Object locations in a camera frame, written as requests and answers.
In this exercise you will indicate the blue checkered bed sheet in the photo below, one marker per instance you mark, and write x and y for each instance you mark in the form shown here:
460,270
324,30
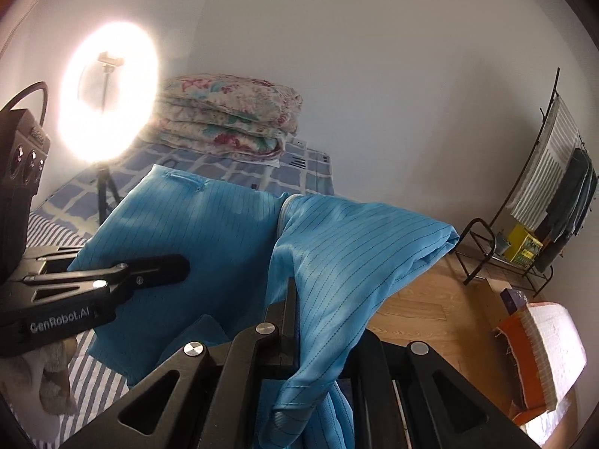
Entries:
234,173

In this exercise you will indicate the person's left hand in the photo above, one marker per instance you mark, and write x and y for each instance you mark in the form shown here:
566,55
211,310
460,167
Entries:
51,360

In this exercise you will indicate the white striped towel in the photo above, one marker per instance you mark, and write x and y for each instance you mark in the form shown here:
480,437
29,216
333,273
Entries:
547,168

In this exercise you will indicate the cardboard box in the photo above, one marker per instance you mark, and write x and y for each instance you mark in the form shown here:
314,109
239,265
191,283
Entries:
496,290

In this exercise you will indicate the yellow box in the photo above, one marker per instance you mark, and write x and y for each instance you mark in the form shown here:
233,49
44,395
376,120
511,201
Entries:
524,245

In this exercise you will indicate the black tripod stand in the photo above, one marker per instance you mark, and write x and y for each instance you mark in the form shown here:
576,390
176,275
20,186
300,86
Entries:
102,187

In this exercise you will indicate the folded floral quilt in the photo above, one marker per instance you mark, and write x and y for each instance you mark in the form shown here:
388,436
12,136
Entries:
224,117

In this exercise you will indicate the blue pinstriped work coat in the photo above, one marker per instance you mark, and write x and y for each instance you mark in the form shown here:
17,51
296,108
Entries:
210,224

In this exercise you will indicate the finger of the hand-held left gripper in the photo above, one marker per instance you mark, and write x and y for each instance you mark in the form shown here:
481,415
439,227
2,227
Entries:
47,255
154,271

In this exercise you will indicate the blue striped bed quilt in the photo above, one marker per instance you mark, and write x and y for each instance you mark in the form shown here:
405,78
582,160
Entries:
93,383

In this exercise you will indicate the purple box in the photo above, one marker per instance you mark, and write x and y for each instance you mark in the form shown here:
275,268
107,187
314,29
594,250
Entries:
512,299

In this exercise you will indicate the green cup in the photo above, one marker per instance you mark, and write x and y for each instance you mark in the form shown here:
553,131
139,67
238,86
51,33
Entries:
503,243

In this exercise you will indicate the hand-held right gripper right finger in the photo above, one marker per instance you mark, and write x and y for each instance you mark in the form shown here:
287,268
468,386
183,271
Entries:
369,365

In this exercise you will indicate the orange and white mat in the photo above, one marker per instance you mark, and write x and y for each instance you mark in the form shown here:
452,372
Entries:
519,336

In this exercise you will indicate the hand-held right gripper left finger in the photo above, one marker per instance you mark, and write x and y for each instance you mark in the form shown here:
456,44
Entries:
290,327

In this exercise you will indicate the dark green hanging cloths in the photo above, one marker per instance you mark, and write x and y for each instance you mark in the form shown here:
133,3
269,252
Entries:
566,206

